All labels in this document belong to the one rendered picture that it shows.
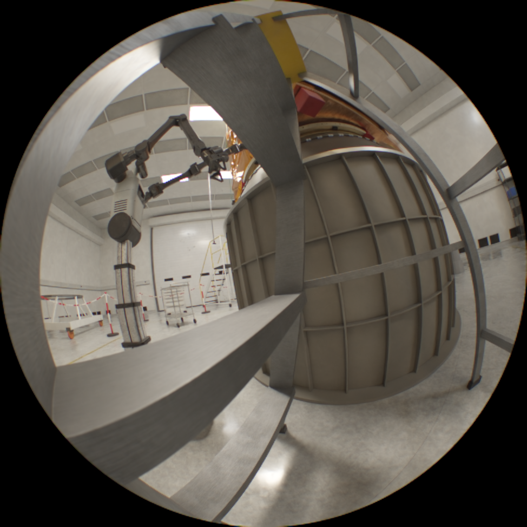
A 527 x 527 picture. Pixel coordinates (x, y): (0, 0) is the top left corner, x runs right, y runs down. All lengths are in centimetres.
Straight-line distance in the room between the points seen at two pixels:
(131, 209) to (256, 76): 90
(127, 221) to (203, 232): 829
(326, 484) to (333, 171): 119
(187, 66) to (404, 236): 83
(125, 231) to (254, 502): 122
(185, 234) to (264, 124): 898
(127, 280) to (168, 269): 798
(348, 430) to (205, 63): 97
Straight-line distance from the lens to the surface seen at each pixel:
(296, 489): 67
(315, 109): 118
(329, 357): 80
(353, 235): 69
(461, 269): 357
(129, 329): 94
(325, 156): 81
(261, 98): 26
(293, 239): 39
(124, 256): 98
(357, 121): 162
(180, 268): 875
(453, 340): 129
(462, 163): 642
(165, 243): 925
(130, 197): 103
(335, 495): 66
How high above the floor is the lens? 65
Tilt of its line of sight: 7 degrees up
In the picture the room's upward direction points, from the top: 11 degrees counter-clockwise
